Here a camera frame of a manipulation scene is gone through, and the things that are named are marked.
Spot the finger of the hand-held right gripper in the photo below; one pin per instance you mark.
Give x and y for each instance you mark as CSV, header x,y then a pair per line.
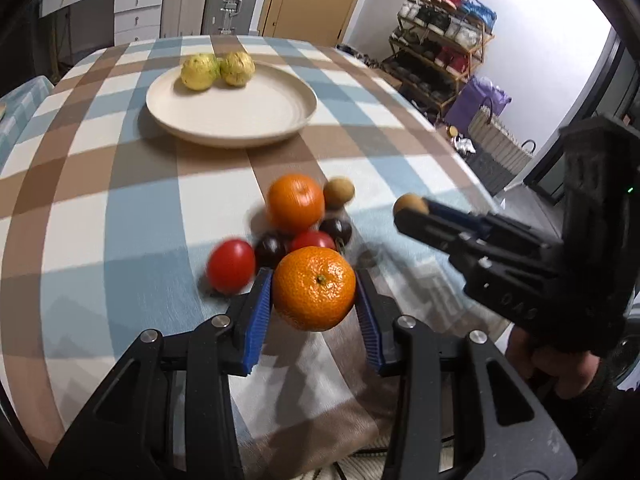
x,y
450,211
430,232

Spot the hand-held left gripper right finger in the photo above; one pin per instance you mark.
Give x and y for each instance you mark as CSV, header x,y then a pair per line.
x,y
369,322

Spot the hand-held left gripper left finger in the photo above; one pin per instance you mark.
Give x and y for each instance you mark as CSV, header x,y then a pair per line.
x,y
257,320

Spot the brown kiwi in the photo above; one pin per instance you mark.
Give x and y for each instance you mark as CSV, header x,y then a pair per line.
x,y
407,204
339,192

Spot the red tomato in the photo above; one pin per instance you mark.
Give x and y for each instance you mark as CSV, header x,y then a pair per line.
x,y
231,266
312,240

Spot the orange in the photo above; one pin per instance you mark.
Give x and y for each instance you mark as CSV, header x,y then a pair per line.
x,y
314,287
295,202

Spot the dark purple plum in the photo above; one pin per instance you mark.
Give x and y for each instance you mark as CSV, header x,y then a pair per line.
x,y
336,230
270,251

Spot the cream round plate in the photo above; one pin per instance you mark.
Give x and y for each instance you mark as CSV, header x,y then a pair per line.
x,y
240,110

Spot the person's right forearm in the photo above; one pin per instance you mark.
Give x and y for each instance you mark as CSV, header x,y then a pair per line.
x,y
600,410

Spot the person's right hand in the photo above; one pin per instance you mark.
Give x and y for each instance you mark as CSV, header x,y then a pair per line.
x,y
555,372

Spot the black woven bag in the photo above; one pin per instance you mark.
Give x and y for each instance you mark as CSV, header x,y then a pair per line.
x,y
500,167

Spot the striped woven bag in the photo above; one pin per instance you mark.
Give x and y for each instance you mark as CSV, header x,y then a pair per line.
x,y
492,132

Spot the purple bag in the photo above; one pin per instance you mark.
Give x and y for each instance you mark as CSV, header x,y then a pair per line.
x,y
472,102

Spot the wooden shoe rack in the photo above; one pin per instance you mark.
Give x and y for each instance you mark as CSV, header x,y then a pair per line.
x,y
484,52

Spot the checked tablecloth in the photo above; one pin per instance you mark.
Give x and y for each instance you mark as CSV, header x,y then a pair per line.
x,y
125,210

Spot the pile of floor shoes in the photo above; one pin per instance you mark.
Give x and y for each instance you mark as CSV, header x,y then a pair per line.
x,y
362,57

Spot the shoe rack with shoes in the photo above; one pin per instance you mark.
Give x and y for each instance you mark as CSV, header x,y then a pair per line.
x,y
440,20

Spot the blue bag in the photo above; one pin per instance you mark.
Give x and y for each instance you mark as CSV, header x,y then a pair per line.
x,y
480,10

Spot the yellow-green guava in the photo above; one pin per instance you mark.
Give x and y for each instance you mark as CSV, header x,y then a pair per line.
x,y
237,68
199,72

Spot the small table checked cloth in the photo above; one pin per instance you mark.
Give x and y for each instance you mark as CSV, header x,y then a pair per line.
x,y
22,110

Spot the white drawer desk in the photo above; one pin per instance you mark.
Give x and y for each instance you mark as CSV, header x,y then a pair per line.
x,y
135,5

